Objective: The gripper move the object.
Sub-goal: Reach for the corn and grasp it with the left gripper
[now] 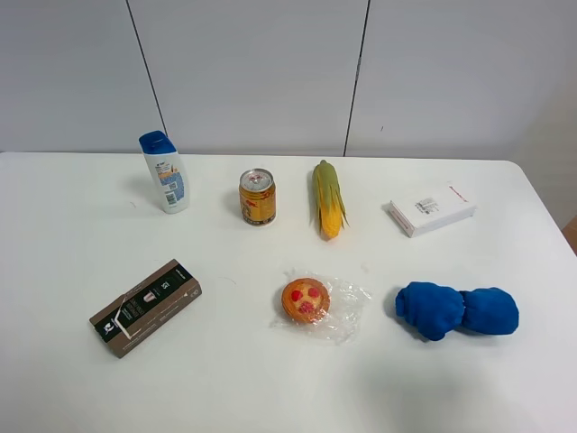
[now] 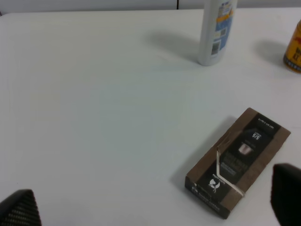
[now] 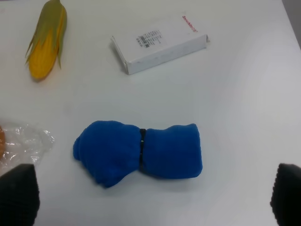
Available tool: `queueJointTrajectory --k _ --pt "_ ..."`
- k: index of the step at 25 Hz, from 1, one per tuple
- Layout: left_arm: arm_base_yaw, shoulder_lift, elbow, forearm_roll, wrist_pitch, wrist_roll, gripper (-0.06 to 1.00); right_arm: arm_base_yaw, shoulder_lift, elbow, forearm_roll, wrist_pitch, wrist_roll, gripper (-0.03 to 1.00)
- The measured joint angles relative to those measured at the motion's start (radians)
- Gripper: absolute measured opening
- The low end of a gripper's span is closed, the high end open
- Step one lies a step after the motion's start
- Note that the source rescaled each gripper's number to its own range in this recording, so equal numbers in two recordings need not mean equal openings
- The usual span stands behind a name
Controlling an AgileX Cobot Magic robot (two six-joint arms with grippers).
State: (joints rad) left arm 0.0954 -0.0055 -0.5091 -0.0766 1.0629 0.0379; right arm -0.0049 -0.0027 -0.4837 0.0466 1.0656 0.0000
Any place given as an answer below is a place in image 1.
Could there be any yellow green corn cob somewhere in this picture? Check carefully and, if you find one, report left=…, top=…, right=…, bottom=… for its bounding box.
left=312, top=160, right=348, bottom=240

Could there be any gold drink can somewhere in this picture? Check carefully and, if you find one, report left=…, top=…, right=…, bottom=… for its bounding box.
left=239, top=168, right=276, bottom=226

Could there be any fruit tart in plastic wrap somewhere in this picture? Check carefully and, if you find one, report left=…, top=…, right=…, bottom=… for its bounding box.
left=270, top=269, right=372, bottom=345

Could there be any white cardboard box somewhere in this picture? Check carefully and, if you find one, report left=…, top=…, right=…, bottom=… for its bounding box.
left=388, top=182, right=477, bottom=238

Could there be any white blue shampoo bottle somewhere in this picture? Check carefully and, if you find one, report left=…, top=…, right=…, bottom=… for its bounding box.
left=139, top=131, right=189, bottom=214

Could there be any blue cloth bundle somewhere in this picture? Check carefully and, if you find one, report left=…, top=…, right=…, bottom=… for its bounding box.
left=395, top=281, right=519, bottom=341

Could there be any brown black carton box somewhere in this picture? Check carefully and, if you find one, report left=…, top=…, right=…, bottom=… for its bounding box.
left=89, top=259, right=202, bottom=359

